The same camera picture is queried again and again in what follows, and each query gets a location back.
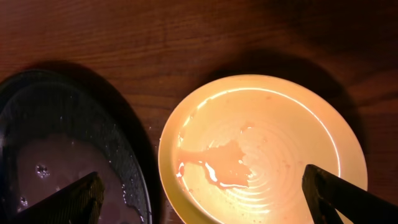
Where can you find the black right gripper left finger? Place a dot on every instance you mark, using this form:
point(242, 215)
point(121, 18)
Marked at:
point(77, 203)

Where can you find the yellow plate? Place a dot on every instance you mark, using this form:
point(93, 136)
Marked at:
point(235, 150)

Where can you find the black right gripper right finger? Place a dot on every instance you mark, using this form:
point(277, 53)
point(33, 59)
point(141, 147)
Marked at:
point(328, 195)

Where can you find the round black tray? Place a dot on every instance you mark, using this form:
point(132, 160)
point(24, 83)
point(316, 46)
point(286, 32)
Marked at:
point(53, 133)

